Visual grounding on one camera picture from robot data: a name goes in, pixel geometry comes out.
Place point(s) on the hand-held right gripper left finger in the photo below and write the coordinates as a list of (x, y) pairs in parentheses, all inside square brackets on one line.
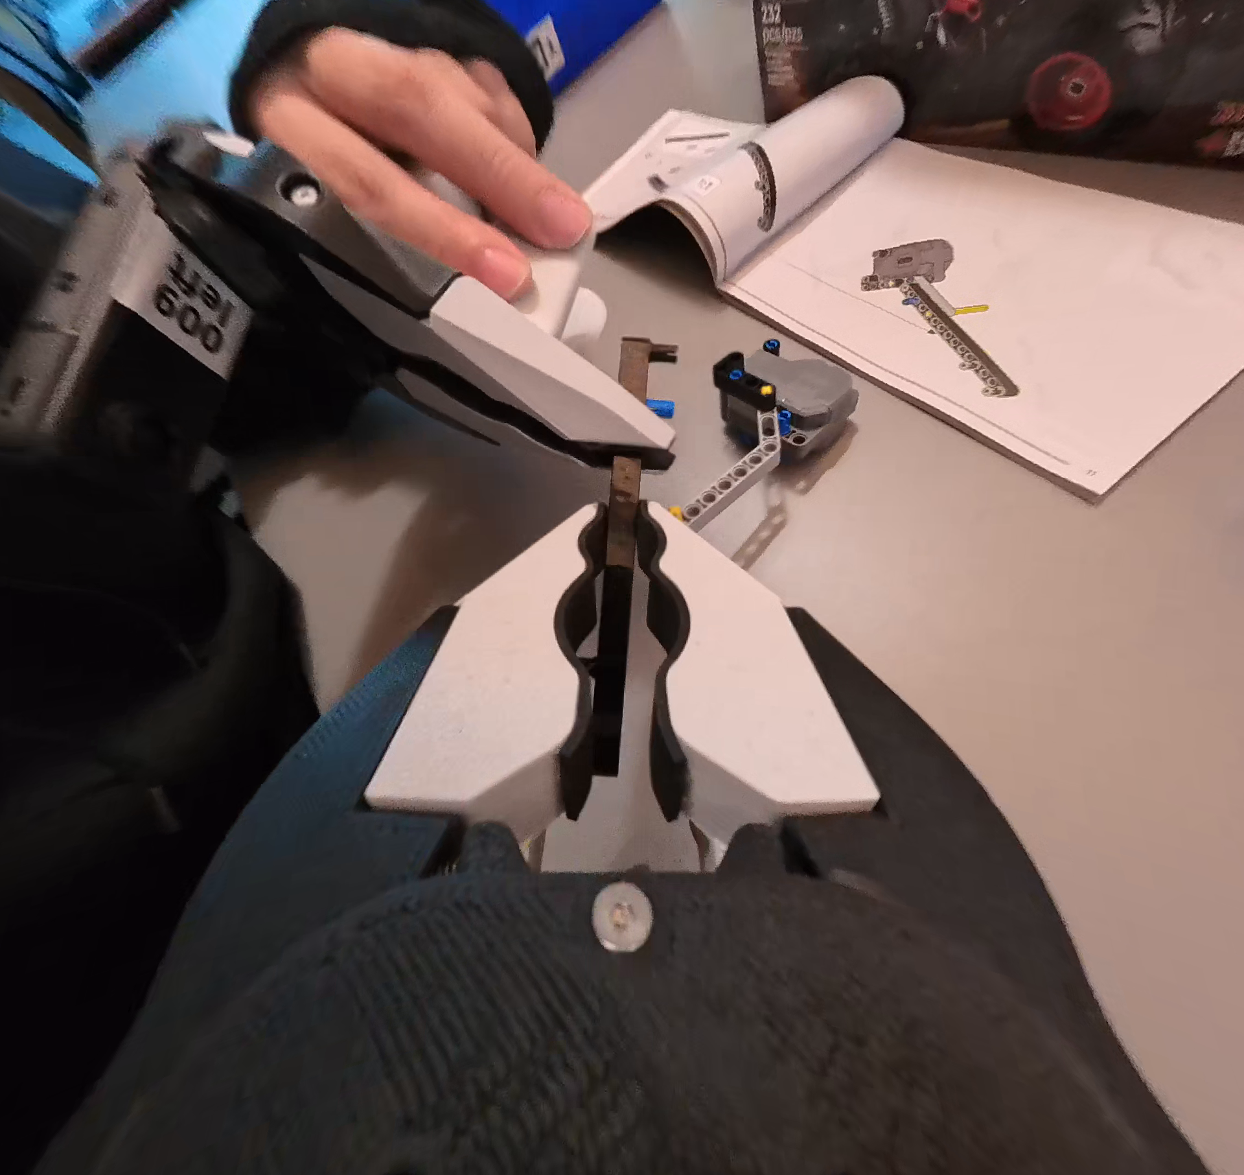
[(466, 708)]

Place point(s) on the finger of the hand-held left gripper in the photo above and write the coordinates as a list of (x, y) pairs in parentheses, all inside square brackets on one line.
[(505, 427), (544, 368)]

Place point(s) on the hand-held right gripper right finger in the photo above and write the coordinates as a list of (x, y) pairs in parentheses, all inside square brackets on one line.
[(768, 708)]

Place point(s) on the blue connector pin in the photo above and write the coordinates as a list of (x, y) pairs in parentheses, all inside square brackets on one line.
[(661, 406)]

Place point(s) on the long black toy beam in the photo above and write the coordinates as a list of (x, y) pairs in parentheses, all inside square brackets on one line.
[(611, 611)]

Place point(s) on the grey toy motor assembly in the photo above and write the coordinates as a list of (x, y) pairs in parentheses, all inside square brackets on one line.
[(816, 397)]

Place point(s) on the person's left hand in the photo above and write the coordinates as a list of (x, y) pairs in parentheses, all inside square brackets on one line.
[(389, 125)]

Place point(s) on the person's dark clothing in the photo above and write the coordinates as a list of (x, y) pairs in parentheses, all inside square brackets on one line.
[(98, 659)]

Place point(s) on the open instruction booklet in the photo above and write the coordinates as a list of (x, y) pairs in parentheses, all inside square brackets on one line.
[(1070, 320)]

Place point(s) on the dark toy set box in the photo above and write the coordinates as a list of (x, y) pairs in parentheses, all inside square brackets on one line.
[(1117, 8)]

